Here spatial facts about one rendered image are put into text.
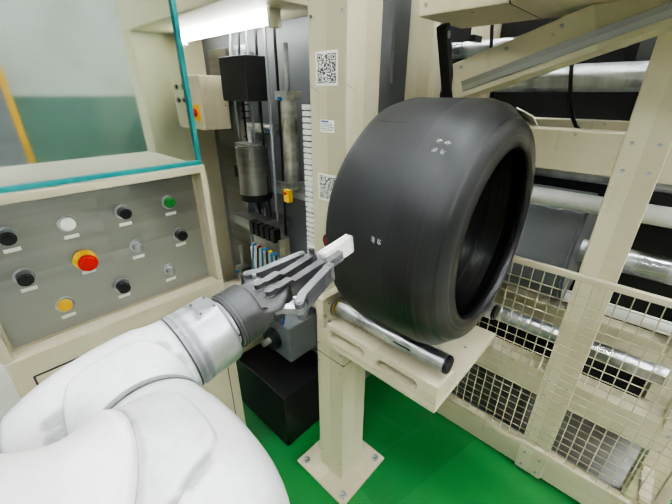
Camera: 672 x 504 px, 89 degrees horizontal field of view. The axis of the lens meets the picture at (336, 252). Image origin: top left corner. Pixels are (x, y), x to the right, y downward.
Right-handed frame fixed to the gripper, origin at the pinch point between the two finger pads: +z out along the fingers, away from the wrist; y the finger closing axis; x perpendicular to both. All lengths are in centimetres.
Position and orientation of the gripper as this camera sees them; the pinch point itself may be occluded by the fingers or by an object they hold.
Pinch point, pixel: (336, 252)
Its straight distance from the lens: 54.5
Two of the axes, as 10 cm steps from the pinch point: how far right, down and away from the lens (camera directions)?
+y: -7.3, -2.9, 6.2
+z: 6.8, -4.4, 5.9
